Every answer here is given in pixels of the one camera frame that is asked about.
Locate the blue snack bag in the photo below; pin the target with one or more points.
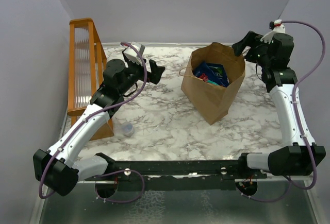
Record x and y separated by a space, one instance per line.
212 71

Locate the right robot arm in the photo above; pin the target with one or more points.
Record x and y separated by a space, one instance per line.
299 155

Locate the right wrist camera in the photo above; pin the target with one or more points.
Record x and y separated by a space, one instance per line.
276 27

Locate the brown paper bag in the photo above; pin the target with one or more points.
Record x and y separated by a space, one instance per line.
213 101

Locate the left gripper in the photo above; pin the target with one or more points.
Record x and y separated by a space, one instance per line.
157 72

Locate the teal snack packet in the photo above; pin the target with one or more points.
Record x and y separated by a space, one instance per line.
211 82

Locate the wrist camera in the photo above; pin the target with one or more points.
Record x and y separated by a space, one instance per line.
276 27
131 55

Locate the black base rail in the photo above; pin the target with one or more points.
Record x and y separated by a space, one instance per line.
174 175

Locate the wooden dish rack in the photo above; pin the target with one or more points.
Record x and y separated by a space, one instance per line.
87 60

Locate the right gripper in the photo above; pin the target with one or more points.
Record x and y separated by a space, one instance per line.
252 39

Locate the small clear plastic cup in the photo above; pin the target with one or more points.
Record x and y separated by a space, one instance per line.
127 129

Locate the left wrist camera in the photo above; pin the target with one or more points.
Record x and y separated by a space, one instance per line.
131 55

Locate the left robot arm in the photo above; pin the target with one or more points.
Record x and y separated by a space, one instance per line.
57 167

